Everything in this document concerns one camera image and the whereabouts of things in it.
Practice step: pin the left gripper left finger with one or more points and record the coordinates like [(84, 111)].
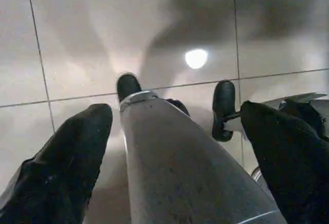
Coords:
[(56, 178)]

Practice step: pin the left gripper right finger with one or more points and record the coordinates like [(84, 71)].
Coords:
[(293, 167)]

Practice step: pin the white plastic table leg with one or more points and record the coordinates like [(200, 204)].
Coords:
[(180, 172)]

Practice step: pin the black left robot foot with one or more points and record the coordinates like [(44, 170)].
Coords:
[(128, 86)]

